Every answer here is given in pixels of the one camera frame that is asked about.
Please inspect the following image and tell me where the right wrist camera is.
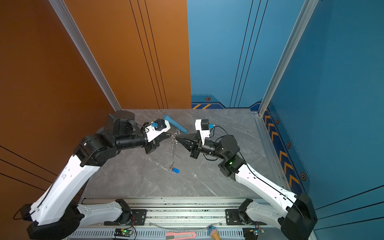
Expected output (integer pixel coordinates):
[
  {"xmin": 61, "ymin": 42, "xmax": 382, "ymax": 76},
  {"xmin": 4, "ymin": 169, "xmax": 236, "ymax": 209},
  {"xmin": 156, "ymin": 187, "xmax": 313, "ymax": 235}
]
[{"xmin": 195, "ymin": 119, "xmax": 215, "ymax": 145}]

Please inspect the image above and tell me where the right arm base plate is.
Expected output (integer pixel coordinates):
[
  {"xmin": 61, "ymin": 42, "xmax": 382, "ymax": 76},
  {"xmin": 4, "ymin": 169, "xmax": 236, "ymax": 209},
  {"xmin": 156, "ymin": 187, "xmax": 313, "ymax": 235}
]
[{"xmin": 225, "ymin": 209, "xmax": 257, "ymax": 226}]

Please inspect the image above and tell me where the left circuit board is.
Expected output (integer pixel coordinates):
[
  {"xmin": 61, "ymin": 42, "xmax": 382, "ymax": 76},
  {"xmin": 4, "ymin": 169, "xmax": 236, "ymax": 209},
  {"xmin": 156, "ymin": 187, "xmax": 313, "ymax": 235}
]
[{"xmin": 114, "ymin": 228, "xmax": 135, "ymax": 239}]

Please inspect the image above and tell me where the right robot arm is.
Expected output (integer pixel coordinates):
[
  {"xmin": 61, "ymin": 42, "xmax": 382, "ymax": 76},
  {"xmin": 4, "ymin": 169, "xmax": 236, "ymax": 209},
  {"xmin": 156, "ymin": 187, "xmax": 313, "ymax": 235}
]
[{"xmin": 176, "ymin": 133, "xmax": 318, "ymax": 240}]

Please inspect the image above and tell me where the blue toy microphone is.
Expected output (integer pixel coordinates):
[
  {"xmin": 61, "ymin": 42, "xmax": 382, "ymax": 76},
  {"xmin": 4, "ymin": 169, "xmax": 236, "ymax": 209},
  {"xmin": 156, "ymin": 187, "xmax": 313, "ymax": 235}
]
[{"xmin": 164, "ymin": 115, "xmax": 188, "ymax": 134}]

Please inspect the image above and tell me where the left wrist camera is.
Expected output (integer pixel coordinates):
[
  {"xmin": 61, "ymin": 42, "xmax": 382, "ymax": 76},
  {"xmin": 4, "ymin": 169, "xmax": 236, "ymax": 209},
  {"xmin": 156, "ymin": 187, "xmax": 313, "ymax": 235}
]
[{"xmin": 143, "ymin": 119, "xmax": 171, "ymax": 143}]

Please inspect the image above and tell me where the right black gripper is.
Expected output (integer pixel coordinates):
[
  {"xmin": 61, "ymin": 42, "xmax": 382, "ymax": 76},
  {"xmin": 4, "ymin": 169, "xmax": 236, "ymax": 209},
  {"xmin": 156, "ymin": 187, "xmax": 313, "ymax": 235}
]
[{"xmin": 178, "ymin": 131, "xmax": 228, "ymax": 162}]

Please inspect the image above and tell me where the toy ice cream cone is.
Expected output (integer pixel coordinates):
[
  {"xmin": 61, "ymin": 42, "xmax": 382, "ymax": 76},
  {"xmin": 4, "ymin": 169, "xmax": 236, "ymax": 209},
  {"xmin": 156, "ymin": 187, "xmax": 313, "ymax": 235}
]
[{"xmin": 208, "ymin": 225, "xmax": 221, "ymax": 240}]

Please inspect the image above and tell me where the circuit board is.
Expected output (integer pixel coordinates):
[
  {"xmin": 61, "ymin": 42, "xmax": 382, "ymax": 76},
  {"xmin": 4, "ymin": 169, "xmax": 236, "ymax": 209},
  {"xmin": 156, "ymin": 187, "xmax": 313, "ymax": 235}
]
[
  {"xmin": 114, "ymin": 228, "xmax": 135, "ymax": 239},
  {"xmin": 243, "ymin": 228, "xmax": 265, "ymax": 240}
]

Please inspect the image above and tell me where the right circuit board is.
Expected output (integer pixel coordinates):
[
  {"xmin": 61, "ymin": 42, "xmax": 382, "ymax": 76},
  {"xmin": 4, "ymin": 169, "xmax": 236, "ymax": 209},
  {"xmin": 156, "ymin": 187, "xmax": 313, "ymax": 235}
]
[{"xmin": 243, "ymin": 228, "xmax": 265, "ymax": 240}]

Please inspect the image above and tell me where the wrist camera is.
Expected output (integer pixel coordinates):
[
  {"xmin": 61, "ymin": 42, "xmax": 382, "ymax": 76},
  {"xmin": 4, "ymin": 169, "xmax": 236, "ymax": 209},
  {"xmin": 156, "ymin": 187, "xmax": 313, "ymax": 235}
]
[
  {"xmin": 143, "ymin": 119, "xmax": 171, "ymax": 143},
  {"xmin": 195, "ymin": 119, "xmax": 215, "ymax": 145}
]

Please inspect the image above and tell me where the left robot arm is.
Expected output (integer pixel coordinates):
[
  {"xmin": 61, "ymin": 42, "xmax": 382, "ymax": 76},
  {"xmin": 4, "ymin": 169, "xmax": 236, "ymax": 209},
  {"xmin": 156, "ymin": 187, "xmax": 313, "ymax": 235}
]
[{"xmin": 20, "ymin": 110, "xmax": 171, "ymax": 240}]

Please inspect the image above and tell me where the pink utility knife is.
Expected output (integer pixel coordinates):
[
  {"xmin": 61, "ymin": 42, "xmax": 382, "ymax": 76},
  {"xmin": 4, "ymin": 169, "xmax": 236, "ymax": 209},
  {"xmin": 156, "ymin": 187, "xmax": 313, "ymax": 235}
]
[{"xmin": 166, "ymin": 232, "xmax": 197, "ymax": 240}]

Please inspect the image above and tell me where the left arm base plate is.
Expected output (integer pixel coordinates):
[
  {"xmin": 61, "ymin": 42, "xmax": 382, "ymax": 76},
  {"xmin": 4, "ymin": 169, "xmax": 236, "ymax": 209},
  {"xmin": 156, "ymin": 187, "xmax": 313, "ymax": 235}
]
[{"xmin": 104, "ymin": 209, "xmax": 147, "ymax": 226}]

